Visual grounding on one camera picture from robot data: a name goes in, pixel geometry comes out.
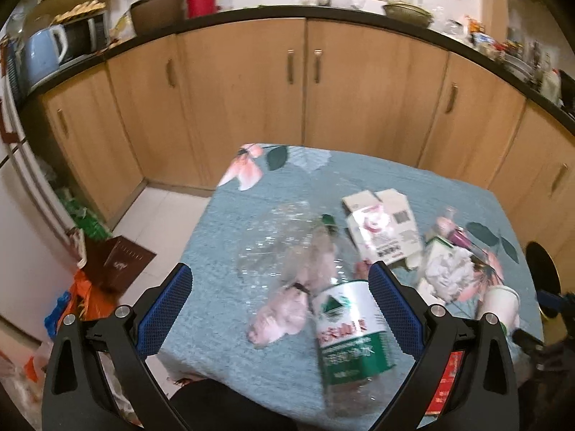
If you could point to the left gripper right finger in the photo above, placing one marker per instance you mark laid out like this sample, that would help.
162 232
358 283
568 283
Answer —
484 394

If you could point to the red cigarette box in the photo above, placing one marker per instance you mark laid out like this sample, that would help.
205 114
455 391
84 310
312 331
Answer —
446 383

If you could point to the clear plastic bag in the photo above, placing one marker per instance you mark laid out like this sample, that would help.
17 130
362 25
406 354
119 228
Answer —
280 242

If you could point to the crumpled white tissue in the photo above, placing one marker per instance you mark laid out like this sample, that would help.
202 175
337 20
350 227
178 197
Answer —
450 274

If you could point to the white green small box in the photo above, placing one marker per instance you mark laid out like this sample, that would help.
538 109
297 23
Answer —
437 246

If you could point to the purple wrapper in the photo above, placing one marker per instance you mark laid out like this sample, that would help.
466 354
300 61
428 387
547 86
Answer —
459 238

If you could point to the metal bowl on counter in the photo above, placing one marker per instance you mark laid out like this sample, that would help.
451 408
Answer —
408 13

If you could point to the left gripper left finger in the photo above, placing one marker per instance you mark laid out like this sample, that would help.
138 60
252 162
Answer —
77 395

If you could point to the green label water bottle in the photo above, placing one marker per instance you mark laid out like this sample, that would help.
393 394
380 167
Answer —
352 335

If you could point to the teal floral tablecloth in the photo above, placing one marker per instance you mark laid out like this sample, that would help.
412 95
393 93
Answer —
236 252

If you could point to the light blue electric kettle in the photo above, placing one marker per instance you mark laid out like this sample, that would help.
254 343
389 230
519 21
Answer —
43 53

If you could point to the white paper cup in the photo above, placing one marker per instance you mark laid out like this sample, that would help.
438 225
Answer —
504 303

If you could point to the microwave oven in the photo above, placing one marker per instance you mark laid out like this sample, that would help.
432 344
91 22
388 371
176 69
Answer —
86 33

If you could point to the wooden kitchen cabinets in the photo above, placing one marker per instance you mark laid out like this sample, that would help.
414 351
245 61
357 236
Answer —
174 110

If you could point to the pink white medicine box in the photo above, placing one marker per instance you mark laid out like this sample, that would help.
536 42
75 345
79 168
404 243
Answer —
383 227

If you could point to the white refrigerator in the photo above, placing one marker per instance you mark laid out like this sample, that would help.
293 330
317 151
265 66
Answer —
37 263

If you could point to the black round trash bin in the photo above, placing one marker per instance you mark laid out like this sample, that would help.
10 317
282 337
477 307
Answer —
542 269

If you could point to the brown paper bag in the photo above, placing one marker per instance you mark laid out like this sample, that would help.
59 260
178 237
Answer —
113 264

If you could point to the dark cooking pot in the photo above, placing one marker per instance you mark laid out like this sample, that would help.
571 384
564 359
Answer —
149 16

